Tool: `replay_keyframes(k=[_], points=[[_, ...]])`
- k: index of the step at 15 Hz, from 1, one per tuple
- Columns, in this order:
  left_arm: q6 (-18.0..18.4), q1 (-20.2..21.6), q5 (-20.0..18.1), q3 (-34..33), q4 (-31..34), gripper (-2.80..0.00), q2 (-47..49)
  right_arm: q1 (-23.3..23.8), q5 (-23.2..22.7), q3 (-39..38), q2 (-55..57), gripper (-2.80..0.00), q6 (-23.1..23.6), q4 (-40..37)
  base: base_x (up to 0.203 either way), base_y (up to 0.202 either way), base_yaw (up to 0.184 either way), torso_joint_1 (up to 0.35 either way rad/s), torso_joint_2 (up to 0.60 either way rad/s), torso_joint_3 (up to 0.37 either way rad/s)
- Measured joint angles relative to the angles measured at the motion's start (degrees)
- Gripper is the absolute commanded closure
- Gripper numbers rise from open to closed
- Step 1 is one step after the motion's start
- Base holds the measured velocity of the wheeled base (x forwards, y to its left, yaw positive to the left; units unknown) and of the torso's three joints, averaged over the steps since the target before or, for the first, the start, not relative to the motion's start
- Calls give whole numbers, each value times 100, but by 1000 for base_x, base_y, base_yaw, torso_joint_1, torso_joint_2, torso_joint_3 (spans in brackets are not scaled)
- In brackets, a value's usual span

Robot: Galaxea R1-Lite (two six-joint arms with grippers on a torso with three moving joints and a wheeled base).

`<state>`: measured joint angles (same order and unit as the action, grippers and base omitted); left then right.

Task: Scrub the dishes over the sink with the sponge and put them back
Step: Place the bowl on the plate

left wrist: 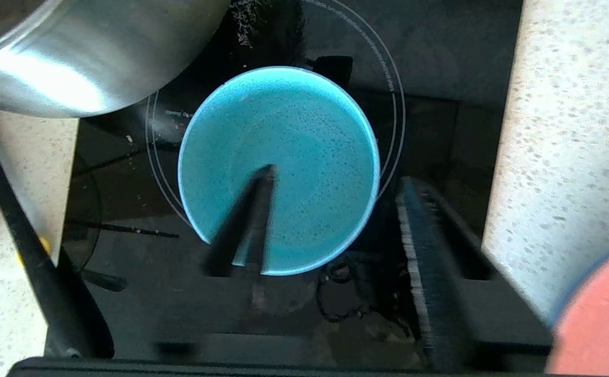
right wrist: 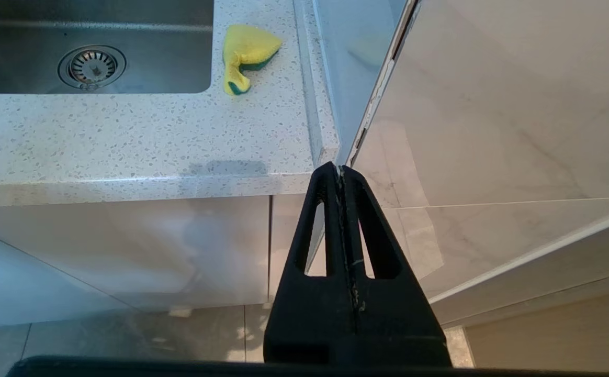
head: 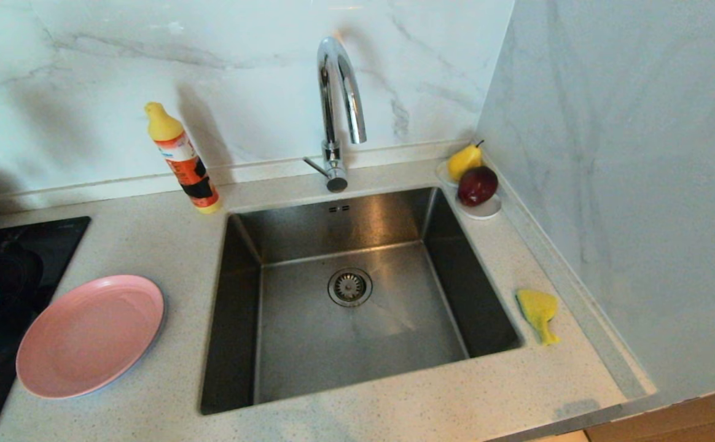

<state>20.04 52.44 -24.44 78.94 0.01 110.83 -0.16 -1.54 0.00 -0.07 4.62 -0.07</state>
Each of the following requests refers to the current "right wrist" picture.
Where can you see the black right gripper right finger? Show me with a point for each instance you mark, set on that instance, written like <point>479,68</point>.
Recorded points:
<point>404,330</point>

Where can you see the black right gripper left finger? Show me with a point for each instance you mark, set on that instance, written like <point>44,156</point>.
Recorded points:
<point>309,324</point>

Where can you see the yellow fish-shaped sponge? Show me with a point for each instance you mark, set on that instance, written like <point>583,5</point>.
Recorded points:
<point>247,50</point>

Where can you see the stainless steel sink basin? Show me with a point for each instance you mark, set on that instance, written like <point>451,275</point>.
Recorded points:
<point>22,31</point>

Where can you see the wooden cabinet panel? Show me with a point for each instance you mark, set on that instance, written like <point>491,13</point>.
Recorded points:
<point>555,330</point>

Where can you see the white cabinet door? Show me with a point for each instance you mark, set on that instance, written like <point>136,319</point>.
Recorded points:
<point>126,251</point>

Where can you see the round metal drain strainer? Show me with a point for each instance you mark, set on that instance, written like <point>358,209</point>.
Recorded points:
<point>91,67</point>

